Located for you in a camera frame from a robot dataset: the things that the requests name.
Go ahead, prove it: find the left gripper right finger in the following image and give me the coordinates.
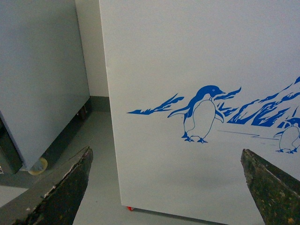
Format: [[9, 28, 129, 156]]
[[241, 149, 300, 225]]

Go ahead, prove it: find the grey metal cabinet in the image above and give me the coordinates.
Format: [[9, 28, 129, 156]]
[[0, 0, 90, 170]]

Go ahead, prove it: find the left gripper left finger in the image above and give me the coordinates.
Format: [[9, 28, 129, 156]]
[[0, 146, 93, 225]]

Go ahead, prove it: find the white chest freezer blue rim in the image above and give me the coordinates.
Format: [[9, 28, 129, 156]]
[[99, 0, 300, 225]]

